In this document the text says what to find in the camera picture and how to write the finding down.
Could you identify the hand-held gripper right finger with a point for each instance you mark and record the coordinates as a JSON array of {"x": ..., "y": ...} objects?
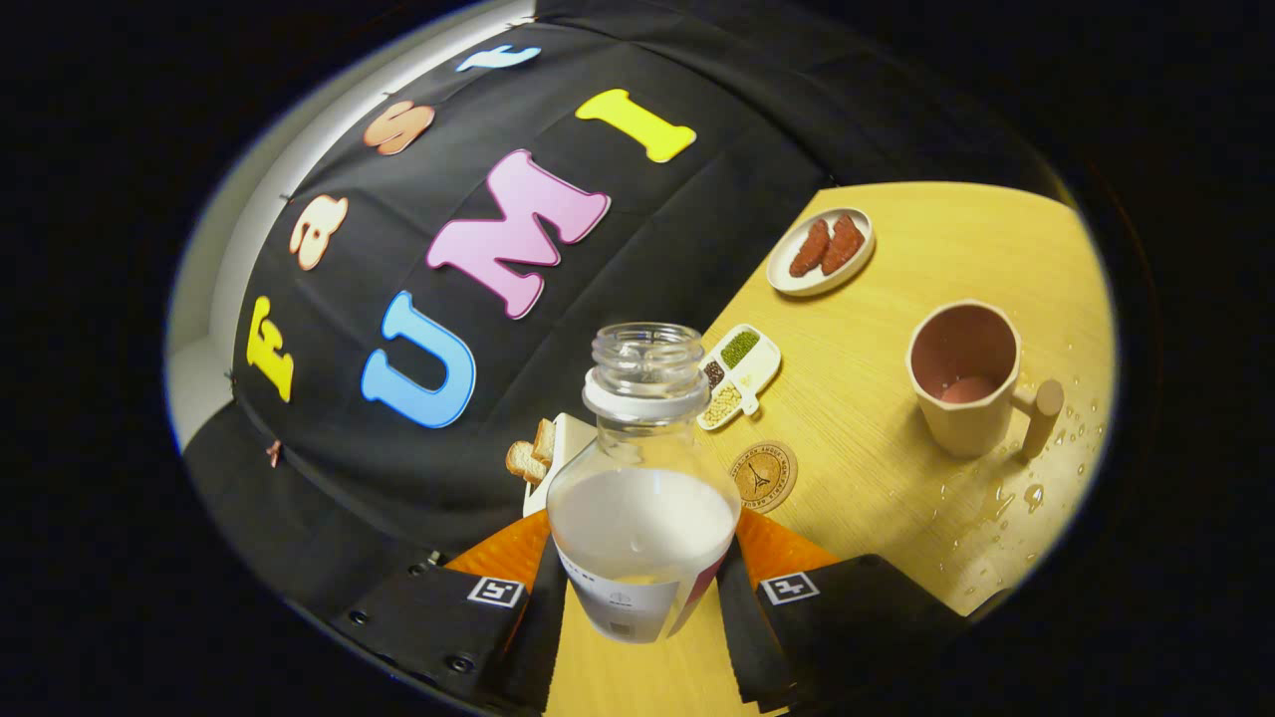
[{"x": 747, "y": 637}]

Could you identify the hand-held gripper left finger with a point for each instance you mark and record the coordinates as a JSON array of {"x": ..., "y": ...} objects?
[{"x": 543, "y": 637}]

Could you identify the clear juice bottle white label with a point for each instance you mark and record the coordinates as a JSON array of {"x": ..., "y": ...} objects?
[{"x": 642, "y": 528}]

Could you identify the round wooden coaster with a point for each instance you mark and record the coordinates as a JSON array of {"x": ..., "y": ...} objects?
[{"x": 763, "y": 478}]

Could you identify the toast bread slice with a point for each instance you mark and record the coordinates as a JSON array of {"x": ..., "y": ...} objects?
[
  {"x": 525, "y": 462},
  {"x": 545, "y": 440}
]

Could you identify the white toaster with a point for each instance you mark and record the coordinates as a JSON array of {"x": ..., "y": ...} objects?
[{"x": 575, "y": 433}]

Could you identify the white divided grain dish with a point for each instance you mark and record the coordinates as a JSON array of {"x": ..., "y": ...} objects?
[{"x": 762, "y": 373}]

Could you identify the wooden table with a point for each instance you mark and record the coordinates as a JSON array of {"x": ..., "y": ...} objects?
[{"x": 877, "y": 339}]

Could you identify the white round plate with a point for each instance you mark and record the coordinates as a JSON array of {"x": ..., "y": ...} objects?
[{"x": 797, "y": 284}]

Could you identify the red meat piece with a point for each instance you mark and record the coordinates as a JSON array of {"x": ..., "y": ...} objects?
[
  {"x": 809, "y": 249},
  {"x": 843, "y": 244}
]

